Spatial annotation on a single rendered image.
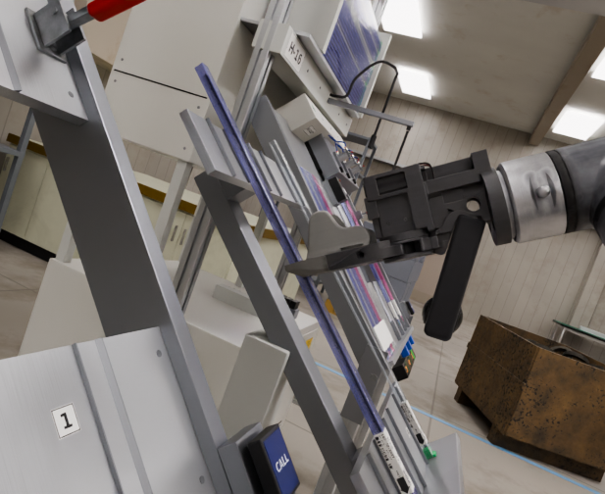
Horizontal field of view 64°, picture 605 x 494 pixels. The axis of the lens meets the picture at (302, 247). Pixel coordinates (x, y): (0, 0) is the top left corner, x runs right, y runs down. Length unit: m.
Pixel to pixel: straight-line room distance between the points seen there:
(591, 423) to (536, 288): 7.76
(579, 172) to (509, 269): 10.76
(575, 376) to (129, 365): 3.30
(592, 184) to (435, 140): 11.08
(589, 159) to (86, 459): 0.42
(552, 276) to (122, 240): 11.05
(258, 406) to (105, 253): 0.29
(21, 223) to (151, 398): 3.83
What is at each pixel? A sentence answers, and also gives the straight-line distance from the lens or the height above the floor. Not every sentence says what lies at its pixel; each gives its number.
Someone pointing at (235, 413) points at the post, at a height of 0.72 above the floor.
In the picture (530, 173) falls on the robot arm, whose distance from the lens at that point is 0.46.
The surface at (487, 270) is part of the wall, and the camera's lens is 11.18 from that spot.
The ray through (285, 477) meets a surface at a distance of 0.40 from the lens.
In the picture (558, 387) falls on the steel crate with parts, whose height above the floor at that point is 0.51.
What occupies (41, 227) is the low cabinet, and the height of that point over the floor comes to 0.23.
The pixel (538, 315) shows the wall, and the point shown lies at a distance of 11.32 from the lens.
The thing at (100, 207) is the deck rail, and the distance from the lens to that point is 0.43.
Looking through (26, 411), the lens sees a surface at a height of 0.84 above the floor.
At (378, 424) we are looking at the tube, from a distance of 0.50.
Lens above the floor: 0.98
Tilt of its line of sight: 4 degrees down
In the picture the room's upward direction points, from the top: 20 degrees clockwise
